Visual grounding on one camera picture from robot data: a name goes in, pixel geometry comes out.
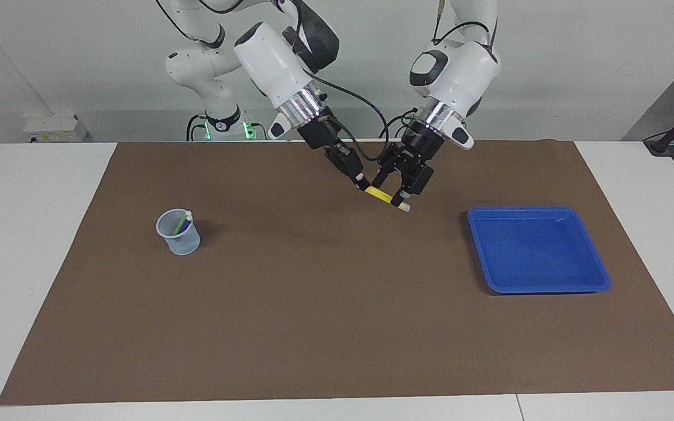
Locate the yellow pen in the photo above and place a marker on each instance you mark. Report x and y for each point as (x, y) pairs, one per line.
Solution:
(381, 193)

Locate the purple pen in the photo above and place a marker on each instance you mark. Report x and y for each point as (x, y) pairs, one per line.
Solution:
(182, 231)

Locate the blue plastic tray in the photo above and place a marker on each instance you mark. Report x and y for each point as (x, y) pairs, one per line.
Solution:
(539, 251)

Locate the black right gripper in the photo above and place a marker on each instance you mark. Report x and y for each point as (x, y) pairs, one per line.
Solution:
(320, 135)

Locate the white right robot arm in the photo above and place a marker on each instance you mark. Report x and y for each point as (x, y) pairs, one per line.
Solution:
(272, 64)

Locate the green pen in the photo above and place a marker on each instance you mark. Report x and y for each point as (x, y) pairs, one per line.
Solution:
(181, 224)

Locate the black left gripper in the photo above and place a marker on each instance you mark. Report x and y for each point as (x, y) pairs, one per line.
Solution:
(419, 149)

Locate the brown table mat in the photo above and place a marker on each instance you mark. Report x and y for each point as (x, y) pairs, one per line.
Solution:
(337, 292)

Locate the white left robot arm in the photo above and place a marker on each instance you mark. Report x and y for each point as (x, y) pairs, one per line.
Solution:
(460, 64)

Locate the translucent mesh pen cup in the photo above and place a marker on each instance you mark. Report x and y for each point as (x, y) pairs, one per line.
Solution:
(185, 244)

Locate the white power box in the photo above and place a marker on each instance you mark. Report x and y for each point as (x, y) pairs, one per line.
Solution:
(56, 128)

